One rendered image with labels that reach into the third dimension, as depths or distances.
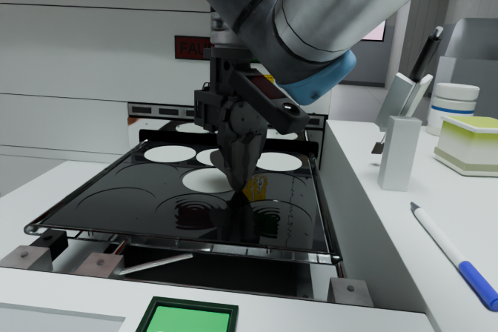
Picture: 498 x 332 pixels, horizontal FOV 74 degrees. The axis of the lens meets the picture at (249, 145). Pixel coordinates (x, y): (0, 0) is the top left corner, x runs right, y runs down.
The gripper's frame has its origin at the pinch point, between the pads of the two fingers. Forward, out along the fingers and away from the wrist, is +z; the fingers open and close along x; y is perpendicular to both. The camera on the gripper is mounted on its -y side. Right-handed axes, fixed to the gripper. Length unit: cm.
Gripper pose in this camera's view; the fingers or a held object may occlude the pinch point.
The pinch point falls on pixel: (242, 185)
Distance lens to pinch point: 50.5
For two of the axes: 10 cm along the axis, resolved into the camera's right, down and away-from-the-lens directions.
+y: -7.3, -2.4, 6.4
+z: -0.5, 9.5, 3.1
